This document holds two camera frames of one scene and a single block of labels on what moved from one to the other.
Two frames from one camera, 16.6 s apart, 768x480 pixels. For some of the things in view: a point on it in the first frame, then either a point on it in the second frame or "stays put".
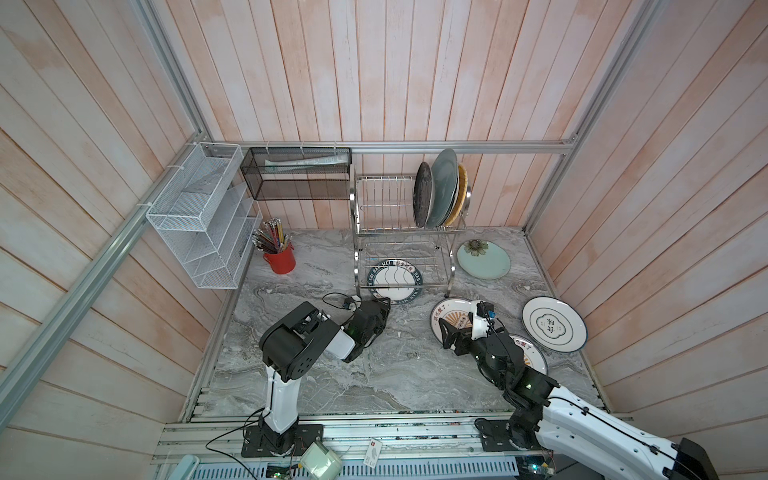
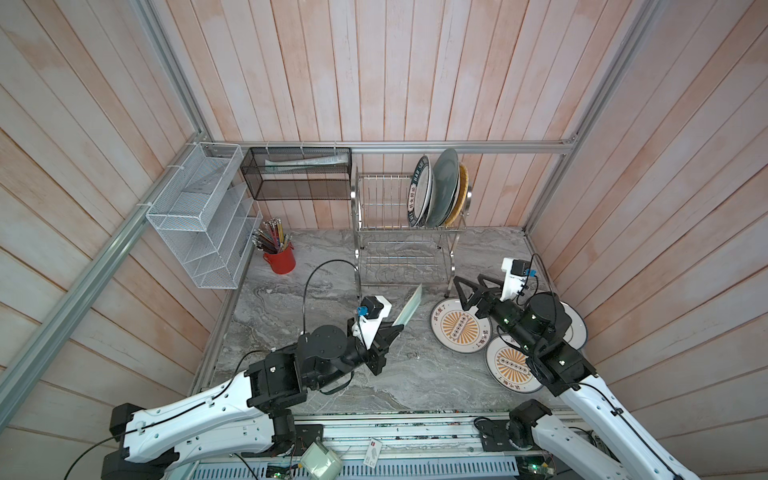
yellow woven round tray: [463, 191] stays put
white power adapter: [321, 463] stays put
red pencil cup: [282, 263] stays put
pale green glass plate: [444, 188] stays put
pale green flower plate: [483, 259] to [409, 308]
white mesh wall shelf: [206, 213] stays put
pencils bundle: [271, 238] stays put
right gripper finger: [462, 346] to [493, 291]
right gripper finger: [448, 332] to [466, 304]
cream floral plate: [454, 209] stays put
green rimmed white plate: [396, 279] to [419, 190]
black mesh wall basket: [298, 173] stays put
